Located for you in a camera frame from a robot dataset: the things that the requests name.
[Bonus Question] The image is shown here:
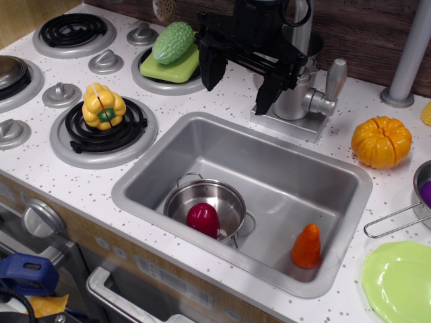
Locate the steel saucepan with wire handle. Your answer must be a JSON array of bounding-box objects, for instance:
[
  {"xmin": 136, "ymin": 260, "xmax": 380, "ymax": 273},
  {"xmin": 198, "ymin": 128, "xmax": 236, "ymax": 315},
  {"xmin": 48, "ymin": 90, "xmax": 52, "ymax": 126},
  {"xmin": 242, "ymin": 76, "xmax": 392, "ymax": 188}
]
[{"xmin": 363, "ymin": 161, "xmax": 430, "ymax": 239}]

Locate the dark red toy pepper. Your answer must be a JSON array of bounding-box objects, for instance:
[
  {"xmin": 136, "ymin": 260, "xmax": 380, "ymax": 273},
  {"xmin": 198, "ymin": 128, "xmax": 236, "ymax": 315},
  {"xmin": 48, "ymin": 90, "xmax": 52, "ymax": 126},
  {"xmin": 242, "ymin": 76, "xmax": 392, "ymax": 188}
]
[{"xmin": 186, "ymin": 203, "xmax": 221, "ymax": 239}]

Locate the silver oven door handle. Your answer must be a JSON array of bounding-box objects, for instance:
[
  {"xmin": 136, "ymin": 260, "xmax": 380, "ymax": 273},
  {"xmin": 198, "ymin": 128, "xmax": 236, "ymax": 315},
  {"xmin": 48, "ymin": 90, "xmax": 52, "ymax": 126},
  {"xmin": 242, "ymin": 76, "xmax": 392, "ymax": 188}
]
[{"xmin": 85, "ymin": 266, "xmax": 189, "ymax": 323}]

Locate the yellow toy bell pepper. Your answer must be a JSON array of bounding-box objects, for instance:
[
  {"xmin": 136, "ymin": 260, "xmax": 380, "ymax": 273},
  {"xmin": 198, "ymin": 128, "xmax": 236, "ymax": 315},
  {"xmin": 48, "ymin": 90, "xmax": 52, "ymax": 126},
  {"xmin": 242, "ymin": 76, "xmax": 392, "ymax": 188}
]
[{"xmin": 81, "ymin": 83, "xmax": 127, "ymax": 131}]

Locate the silver toy faucet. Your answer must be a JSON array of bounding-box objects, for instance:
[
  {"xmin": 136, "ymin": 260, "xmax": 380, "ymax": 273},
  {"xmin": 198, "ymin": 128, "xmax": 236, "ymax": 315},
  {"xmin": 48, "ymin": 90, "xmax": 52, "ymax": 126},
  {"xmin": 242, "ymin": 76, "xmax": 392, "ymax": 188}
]
[{"xmin": 250, "ymin": 1, "xmax": 328, "ymax": 143}]

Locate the light green plastic tray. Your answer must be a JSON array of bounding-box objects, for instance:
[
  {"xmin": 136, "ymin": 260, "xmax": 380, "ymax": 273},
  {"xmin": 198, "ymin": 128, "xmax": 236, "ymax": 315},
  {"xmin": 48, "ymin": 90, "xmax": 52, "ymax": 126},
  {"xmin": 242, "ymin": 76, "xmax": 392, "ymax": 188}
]
[{"xmin": 139, "ymin": 44, "xmax": 201, "ymax": 83}]

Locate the yellow toy corn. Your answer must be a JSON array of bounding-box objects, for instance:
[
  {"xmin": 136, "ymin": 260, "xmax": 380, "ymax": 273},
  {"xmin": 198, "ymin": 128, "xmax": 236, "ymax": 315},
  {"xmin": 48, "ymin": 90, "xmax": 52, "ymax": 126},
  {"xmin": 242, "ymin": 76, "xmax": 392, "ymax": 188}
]
[{"xmin": 420, "ymin": 102, "xmax": 431, "ymax": 127}]

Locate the light green plastic plate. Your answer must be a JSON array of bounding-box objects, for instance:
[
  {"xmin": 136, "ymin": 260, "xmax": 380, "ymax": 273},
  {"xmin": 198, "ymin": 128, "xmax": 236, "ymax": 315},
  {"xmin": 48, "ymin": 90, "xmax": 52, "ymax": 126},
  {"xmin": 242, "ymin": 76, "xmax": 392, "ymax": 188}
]
[{"xmin": 362, "ymin": 241, "xmax": 430, "ymax": 322}]

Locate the back left black burner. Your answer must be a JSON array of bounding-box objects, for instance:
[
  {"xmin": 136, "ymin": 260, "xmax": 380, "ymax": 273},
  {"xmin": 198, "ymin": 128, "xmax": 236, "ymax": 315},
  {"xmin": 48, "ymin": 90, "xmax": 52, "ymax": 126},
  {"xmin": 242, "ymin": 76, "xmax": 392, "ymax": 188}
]
[{"xmin": 32, "ymin": 13, "xmax": 117, "ymax": 59}]

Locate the grey stove knob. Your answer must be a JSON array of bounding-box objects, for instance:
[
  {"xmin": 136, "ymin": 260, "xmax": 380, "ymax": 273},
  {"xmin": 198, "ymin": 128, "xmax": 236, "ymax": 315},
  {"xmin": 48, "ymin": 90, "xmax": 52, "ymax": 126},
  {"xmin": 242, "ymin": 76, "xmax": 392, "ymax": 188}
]
[
  {"xmin": 88, "ymin": 49, "xmax": 124, "ymax": 75},
  {"xmin": 127, "ymin": 22, "xmax": 159, "ymax": 46},
  {"xmin": 42, "ymin": 82, "xmax": 82, "ymax": 108},
  {"xmin": 1, "ymin": 119, "xmax": 32, "ymax": 151}
]

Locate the small steel pot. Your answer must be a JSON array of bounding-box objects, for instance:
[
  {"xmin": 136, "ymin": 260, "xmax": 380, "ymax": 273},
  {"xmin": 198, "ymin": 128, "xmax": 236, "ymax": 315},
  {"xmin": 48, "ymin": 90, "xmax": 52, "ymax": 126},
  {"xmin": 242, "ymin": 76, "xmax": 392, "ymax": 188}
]
[{"xmin": 163, "ymin": 172, "xmax": 255, "ymax": 250}]

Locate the steel pan on left burner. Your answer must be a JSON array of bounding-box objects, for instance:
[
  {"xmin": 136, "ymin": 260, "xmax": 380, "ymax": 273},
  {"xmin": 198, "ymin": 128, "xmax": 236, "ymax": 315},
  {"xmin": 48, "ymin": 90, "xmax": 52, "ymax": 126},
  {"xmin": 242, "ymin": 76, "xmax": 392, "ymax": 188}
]
[{"xmin": 1, "ymin": 55, "xmax": 32, "ymax": 100}]

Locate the grey stove knob lower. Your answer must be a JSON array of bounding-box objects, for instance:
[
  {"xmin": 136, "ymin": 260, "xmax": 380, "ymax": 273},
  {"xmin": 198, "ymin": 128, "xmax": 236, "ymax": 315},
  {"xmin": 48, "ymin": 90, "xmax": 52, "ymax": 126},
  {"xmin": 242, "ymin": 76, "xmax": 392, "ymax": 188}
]
[{"xmin": 42, "ymin": 82, "xmax": 82, "ymax": 108}]

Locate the green toy bitter gourd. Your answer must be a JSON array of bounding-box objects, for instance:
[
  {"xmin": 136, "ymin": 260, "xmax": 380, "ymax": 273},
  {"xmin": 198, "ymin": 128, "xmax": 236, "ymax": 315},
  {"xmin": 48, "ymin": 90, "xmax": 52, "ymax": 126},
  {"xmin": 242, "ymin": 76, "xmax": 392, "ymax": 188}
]
[{"xmin": 152, "ymin": 22, "xmax": 195, "ymax": 65}]

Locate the purple toy vegetable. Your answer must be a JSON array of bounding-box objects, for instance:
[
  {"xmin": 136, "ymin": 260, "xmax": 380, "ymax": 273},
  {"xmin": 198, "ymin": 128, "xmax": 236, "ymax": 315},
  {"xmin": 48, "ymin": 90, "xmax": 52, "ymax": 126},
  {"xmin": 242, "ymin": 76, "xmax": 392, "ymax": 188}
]
[{"xmin": 420, "ymin": 181, "xmax": 431, "ymax": 208}]

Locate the front black stove burner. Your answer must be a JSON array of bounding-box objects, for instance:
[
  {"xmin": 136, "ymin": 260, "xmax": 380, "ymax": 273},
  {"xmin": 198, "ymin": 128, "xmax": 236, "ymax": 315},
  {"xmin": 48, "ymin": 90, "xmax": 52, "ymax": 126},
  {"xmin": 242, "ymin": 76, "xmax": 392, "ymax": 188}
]
[{"xmin": 50, "ymin": 97, "xmax": 158, "ymax": 170}]

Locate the perforated wooden spatula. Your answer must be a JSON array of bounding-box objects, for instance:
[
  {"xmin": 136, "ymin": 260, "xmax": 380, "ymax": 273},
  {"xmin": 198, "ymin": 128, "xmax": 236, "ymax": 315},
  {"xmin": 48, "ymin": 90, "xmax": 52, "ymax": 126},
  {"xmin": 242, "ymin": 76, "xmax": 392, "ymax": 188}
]
[{"xmin": 152, "ymin": 0, "xmax": 176, "ymax": 22}]

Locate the yellow cloth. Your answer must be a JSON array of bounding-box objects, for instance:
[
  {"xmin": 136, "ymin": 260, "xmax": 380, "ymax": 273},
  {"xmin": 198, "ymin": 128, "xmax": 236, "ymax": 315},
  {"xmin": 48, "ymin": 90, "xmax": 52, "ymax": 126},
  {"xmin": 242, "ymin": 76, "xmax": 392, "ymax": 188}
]
[{"xmin": 30, "ymin": 294, "xmax": 69, "ymax": 318}]

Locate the grey stove knob middle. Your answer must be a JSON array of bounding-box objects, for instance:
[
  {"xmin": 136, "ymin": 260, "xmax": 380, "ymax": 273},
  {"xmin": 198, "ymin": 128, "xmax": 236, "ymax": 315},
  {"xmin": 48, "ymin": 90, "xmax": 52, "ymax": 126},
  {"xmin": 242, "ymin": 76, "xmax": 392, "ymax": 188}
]
[{"xmin": 88, "ymin": 49, "xmax": 124, "ymax": 75}]

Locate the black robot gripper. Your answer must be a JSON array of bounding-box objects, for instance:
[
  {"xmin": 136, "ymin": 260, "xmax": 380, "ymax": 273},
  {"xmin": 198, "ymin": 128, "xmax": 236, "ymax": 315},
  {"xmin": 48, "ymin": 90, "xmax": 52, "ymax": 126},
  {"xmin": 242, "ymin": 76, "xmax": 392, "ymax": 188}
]
[{"xmin": 195, "ymin": 1, "xmax": 307, "ymax": 115}]

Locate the black cable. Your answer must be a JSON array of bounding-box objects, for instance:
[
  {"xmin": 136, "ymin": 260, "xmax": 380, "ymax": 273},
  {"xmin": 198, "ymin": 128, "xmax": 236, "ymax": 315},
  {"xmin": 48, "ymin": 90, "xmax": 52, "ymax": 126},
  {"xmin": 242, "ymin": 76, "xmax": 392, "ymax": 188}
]
[{"xmin": 0, "ymin": 287, "xmax": 36, "ymax": 318}]

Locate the grey stove knob left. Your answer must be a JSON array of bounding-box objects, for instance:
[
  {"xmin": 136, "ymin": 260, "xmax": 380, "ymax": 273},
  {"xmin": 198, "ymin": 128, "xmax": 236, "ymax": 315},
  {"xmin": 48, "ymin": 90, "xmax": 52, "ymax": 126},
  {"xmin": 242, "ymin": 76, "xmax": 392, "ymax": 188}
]
[{"xmin": 1, "ymin": 119, "xmax": 32, "ymax": 151}]

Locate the grey oven dial knob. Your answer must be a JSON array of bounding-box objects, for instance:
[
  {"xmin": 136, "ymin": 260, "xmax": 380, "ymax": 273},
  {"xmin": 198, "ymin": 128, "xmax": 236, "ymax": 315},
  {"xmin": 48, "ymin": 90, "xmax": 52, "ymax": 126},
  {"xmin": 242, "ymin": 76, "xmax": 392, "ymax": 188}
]
[{"xmin": 21, "ymin": 199, "xmax": 66, "ymax": 238}]

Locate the orange toy carrot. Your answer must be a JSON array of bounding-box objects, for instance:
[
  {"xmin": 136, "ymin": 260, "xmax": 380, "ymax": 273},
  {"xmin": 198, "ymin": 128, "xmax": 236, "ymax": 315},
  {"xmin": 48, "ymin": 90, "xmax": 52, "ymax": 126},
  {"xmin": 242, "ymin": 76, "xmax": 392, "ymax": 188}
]
[{"xmin": 290, "ymin": 223, "xmax": 321, "ymax": 268}]

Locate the grey toy sink basin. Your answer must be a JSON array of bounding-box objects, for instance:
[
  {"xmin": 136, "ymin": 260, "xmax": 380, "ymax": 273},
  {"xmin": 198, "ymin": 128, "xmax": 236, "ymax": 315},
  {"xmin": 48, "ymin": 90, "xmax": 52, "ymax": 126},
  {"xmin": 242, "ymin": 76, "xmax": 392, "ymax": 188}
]
[{"xmin": 112, "ymin": 112, "xmax": 372, "ymax": 298}]

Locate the silver faucet lever handle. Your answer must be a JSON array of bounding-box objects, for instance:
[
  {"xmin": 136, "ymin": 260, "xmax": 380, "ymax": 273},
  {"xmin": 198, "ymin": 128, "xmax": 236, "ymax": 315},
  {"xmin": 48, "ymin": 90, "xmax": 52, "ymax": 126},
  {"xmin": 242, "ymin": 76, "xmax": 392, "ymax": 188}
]
[{"xmin": 301, "ymin": 58, "xmax": 347, "ymax": 116}]

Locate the orange toy pumpkin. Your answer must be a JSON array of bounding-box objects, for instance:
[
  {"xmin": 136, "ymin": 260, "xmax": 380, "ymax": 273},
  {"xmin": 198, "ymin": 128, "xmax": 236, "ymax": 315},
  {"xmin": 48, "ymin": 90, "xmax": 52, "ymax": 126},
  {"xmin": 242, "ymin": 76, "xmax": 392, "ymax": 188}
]
[{"xmin": 351, "ymin": 116, "xmax": 413, "ymax": 169}]

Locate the back right stove burner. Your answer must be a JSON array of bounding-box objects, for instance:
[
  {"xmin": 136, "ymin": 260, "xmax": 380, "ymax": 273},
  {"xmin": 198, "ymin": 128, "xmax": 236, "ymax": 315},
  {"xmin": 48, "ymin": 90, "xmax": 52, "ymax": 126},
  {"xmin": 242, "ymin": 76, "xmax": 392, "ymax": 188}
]
[{"xmin": 131, "ymin": 48, "xmax": 205, "ymax": 96}]

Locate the grey stove knob back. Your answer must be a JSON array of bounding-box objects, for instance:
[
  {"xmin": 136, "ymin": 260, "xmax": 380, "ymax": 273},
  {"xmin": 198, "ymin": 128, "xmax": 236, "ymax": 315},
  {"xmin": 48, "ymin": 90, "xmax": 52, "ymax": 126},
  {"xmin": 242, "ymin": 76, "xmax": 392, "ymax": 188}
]
[{"xmin": 127, "ymin": 22, "xmax": 159, "ymax": 46}]

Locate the blue clamp tool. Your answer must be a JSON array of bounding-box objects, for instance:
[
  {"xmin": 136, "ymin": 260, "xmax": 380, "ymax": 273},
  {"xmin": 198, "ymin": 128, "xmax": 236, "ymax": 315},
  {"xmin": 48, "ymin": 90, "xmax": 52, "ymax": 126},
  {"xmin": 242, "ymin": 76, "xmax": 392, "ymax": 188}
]
[{"xmin": 1, "ymin": 253, "xmax": 59, "ymax": 296}]

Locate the grey vertical pole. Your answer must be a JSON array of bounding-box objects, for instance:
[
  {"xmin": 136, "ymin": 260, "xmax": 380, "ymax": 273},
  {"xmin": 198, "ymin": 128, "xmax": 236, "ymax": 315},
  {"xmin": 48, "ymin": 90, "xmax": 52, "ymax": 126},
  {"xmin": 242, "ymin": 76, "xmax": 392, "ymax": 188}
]
[{"xmin": 380, "ymin": 0, "xmax": 430, "ymax": 108}]

